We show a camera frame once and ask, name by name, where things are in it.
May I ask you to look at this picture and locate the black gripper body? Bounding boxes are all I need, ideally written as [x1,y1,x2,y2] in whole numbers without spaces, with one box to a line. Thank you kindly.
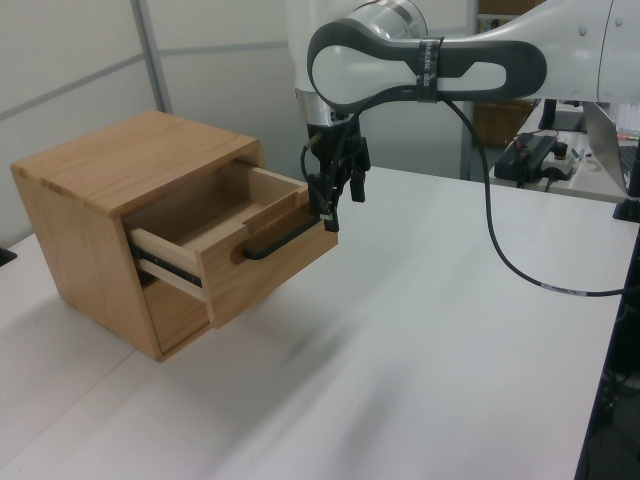
[305,115,365,175]

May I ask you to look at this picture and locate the black drawer handle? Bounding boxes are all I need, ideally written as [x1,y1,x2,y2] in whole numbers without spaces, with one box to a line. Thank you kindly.
[242,214,327,262]

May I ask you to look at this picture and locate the wooden drawer with black handle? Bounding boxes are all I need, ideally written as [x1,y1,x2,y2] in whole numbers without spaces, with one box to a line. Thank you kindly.
[124,162,340,331]

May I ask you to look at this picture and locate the wooden drawer with grooved front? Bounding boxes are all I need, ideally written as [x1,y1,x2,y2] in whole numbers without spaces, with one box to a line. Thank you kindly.
[141,277,214,352]

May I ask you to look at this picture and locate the brown cardboard box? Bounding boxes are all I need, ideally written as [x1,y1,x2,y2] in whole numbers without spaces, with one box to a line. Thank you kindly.
[472,99,537,149]

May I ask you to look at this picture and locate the black power supply box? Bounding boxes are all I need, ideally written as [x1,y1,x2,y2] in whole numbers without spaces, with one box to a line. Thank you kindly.
[494,133,559,182]

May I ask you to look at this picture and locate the emergency stop button box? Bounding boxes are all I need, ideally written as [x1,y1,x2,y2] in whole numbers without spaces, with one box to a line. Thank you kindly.
[541,141,577,183]

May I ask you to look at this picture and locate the white office desk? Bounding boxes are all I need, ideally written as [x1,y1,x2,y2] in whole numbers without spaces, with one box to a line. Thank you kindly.
[489,99,640,204]

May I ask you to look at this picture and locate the wooden cabinet housing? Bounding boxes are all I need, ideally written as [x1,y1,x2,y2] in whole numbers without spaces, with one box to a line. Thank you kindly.
[9,109,264,364]

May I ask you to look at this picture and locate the silver laptop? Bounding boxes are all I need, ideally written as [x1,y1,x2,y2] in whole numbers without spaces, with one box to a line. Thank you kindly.
[581,99,640,194]

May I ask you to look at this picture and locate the black monitor stand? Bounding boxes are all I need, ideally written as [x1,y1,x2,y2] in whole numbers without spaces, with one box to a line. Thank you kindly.
[613,144,640,224]

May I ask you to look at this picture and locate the black velcro strap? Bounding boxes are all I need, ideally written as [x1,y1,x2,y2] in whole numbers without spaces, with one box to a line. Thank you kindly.
[414,35,447,106]

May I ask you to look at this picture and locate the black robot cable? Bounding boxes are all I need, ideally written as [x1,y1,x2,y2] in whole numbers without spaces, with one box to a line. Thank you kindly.
[298,84,627,299]

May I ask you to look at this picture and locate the grey partition frame post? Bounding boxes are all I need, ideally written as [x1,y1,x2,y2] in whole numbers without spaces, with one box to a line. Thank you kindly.
[131,0,174,117]

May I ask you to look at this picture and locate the white-handled scissors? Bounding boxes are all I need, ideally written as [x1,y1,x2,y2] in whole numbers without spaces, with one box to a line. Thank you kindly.
[571,146,599,172]

